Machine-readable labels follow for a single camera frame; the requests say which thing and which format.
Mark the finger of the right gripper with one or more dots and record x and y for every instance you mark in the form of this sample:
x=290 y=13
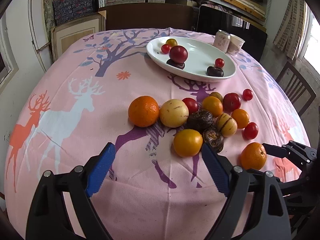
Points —
x=275 y=151
x=299 y=154

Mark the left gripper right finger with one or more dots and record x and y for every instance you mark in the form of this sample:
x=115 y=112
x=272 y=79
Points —
x=233 y=182

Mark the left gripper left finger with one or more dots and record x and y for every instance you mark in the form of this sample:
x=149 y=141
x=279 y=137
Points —
x=48 y=217

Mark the dark water chestnut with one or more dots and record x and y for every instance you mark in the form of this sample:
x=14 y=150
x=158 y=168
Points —
x=200 y=121
x=215 y=71
x=213 y=137
x=175 y=64

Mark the dark red plum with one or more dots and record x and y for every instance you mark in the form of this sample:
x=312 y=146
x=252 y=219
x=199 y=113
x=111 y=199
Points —
x=178 y=54

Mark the red cherry tomato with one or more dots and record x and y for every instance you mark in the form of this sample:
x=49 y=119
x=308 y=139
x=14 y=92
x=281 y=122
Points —
x=251 y=131
x=191 y=104
x=165 y=48
x=219 y=63
x=247 y=95

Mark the small orange fruit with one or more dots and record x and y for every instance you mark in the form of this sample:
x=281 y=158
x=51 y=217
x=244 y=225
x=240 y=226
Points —
x=241 y=117
x=213 y=105

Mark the striped pepino melon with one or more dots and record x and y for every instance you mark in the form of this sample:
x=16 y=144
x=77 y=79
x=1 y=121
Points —
x=226 y=125

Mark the dark wooden chair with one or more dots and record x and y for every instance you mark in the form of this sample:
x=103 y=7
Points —
x=296 y=87

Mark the brown longan fruit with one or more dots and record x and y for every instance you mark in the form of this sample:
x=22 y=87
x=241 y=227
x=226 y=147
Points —
x=217 y=95

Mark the orange yellow tomato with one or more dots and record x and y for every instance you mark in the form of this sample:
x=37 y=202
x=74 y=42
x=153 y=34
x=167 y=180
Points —
x=187 y=143

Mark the yellow pepino melon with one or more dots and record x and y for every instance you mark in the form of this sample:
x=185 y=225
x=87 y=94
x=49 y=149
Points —
x=173 y=113

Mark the patterned window curtain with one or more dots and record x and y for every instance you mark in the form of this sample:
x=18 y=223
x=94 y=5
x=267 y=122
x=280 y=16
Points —
x=290 y=35

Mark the white paper cup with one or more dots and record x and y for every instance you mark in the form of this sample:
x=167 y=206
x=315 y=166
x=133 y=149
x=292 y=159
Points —
x=235 y=44

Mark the white round plate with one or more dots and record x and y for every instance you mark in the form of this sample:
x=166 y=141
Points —
x=201 y=55

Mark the pink beverage can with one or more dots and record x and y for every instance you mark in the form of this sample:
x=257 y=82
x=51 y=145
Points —
x=222 y=40

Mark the large orange tangerine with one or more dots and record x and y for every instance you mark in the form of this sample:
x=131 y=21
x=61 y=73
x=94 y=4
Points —
x=143 y=111

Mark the pink printed tablecloth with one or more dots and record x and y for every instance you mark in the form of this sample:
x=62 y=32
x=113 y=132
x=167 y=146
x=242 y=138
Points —
x=81 y=104

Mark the small orange kumquat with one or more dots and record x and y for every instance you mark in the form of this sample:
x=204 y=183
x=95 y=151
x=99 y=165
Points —
x=171 y=42

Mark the framed picture leaning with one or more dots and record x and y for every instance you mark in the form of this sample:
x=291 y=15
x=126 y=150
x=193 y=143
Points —
x=63 y=36

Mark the white board leaning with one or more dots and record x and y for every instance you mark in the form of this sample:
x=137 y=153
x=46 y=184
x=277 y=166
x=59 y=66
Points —
x=37 y=24

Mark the dark wooden board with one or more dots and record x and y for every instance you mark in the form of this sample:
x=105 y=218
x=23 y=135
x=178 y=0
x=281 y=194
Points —
x=148 y=15

